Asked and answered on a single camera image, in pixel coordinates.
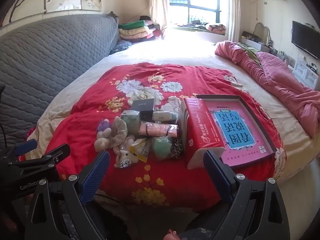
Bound green patterned tissue packet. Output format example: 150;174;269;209
121;110;141;137

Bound red tissue pack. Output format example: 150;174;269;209
178;97;225;170

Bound small white plush toy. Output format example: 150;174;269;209
94;127;112;152

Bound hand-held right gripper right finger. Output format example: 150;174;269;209
203;149;292;240

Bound white plush bear with crown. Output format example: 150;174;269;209
114;136;139;168

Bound dark patterned pillow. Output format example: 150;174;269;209
110;40;132;55

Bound red floral blanket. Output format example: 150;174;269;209
19;62;285;205

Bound pink quilt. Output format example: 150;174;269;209
215;41;320;137

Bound beige scrunchie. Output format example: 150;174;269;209
111;117;128;145

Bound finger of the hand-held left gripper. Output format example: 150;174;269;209
0;139;38;167
5;144;71;180

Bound black flat television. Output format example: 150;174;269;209
291;20;320;60

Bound cream curtain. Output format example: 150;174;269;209
149;0;170;39
229;0;242;43

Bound white drawer cabinet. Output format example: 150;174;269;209
292;56;320;89

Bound leopard print scrunchie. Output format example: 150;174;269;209
170;130;185;159

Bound vanity mirror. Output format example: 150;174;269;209
252;22;272;45

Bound white bed sheet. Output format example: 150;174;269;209
25;27;320;188

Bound pink packet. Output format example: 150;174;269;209
140;120;178;138

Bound dark clothes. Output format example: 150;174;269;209
179;21;208;29

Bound grey cardboard box tray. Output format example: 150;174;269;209
196;94;278;168

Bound purple plush toy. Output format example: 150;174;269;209
97;119;112;133

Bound yellow white snack packet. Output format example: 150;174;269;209
130;139;152;161

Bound green cloth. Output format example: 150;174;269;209
237;42;262;63

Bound grey quilted headboard cover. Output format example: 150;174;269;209
0;14;119;150

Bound patterned cushion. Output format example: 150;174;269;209
205;23;226;34

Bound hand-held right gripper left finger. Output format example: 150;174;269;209
24;150;111;240

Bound clear tissue packet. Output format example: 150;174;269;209
152;111;178;122

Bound pink and blue book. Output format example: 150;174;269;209
207;102;273;165

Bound green sponge in clear bag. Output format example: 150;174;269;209
151;136;173;160

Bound stack of folded blankets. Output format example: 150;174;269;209
118;16;163;40

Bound glossy black box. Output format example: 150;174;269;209
130;99;155;123

